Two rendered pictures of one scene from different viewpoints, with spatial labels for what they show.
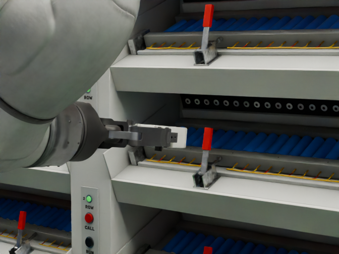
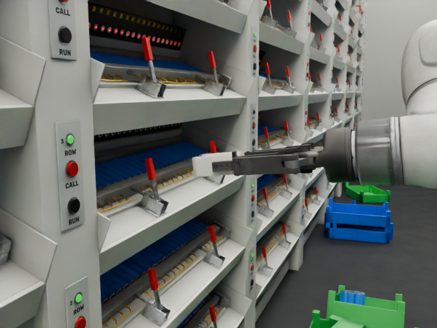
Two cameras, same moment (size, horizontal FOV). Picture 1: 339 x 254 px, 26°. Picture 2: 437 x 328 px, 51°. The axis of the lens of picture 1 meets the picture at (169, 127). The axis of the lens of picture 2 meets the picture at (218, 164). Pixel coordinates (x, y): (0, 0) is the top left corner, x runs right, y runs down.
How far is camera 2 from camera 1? 140 cm
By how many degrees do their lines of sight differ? 104
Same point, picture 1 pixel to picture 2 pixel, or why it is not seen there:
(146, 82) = (118, 121)
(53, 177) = (8, 311)
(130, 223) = not seen: hidden behind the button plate
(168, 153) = not seen: hidden behind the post
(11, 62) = not seen: outside the picture
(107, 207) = (97, 293)
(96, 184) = (82, 271)
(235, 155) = (141, 180)
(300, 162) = (172, 170)
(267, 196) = (189, 198)
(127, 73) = (106, 110)
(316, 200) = (202, 189)
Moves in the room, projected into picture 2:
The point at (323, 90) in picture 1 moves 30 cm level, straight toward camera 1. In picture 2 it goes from (206, 112) to (353, 112)
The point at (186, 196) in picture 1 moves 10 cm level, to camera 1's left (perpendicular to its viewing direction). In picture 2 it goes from (155, 228) to (165, 249)
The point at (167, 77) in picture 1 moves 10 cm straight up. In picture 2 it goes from (139, 112) to (137, 41)
